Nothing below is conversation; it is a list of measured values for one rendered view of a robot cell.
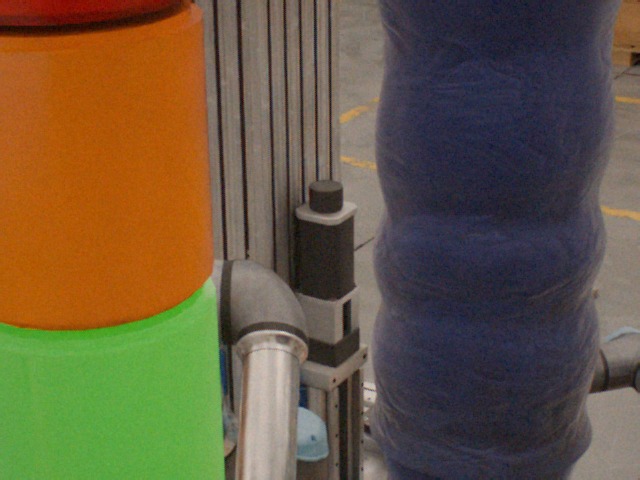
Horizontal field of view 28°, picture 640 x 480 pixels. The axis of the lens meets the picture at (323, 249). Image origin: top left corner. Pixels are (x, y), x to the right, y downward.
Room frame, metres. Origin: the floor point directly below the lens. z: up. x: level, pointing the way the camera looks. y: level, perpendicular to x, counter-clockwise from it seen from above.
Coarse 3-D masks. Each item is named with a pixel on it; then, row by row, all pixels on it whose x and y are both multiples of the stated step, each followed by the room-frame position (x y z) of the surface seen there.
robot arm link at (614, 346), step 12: (612, 336) 1.80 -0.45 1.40; (624, 336) 1.79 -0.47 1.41; (636, 336) 1.78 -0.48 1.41; (600, 348) 1.74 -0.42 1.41; (612, 348) 1.74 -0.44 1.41; (624, 348) 1.75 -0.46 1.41; (636, 348) 1.75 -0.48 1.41; (612, 360) 1.72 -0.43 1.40; (624, 360) 1.73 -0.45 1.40; (636, 360) 1.72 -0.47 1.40; (612, 372) 1.72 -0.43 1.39; (624, 372) 1.72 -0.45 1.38; (636, 372) 1.71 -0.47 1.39; (612, 384) 1.72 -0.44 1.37; (624, 384) 1.72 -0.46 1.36
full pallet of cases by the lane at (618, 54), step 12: (624, 0) 8.72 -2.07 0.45; (636, 0) 8.67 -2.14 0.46; (624, 12) 8.71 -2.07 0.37; (636, 12) 8.67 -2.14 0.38; (624, 24) 8.71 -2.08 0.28; (636, 24) 8.66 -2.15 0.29; (624, 36) 8.71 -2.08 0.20; (636, 36) 8.66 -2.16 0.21; (612, 48) 8.75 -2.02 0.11; (624, 48) 8.70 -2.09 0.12; (636, 48) 8.65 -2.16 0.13; (612, 60) 8.74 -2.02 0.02; (624, 60) 8.69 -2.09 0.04; (636, 60) 8.80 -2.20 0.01
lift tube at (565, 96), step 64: (384, 0) 1.18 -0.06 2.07; (448, 0) 1.11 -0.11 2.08; (512, 0) 1.10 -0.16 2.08; (576, 0) 1.11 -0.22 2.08; (448, 64) 1.12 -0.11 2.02; (512, 64) 1.11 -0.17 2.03; (576, 64) 1.12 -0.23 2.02; (384, 128) 1.17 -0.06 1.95; (448, 128) 1.11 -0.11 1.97; (512, 128) 1.10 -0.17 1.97; (576, 128) 1.11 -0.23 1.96; (384, 192) 1.18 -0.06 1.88; (448, 192) 1.12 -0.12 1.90; (512, 192) 1.10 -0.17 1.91; (576, 192) 1.13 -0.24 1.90; (384, 256) 1.16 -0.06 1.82; (448, 256) 1.11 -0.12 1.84; (512, 256) 1.10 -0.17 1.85; (576, 256) 1.12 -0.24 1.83; (384, 320) 1.18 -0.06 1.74; (448, 320) 1.11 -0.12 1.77; (512, 320) 1.11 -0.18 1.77; (576, 320) 1.14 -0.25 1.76; (384, 384) 1.16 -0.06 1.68; (448, 384) 1.11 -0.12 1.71; (512, 384) 1.10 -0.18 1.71; (576, 384) 1.13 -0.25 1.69; (384, 448) 1.16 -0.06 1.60; (448, 448) 1.11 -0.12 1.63; (512, 448) 1.11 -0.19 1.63; (576, 448) 1.14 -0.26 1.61
